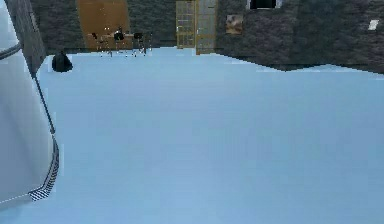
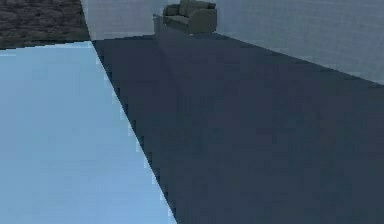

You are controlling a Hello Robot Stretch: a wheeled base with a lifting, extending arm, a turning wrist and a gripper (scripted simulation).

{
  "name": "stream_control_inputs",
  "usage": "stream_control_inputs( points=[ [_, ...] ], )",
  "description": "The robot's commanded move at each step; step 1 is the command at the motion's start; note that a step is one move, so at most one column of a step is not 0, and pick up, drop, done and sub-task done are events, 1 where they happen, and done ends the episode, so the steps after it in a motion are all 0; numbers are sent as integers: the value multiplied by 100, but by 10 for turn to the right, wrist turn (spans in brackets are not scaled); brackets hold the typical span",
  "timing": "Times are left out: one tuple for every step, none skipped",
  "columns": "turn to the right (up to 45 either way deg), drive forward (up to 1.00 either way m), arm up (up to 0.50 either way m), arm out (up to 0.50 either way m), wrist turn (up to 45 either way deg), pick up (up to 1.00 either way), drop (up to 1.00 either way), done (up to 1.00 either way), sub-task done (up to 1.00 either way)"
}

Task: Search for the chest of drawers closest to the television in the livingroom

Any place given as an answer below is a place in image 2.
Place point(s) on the grey-green sofa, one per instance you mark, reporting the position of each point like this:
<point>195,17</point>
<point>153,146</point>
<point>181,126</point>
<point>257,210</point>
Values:
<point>195,18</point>

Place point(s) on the small grey bin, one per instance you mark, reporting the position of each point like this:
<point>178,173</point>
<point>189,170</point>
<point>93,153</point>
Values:
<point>156,21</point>

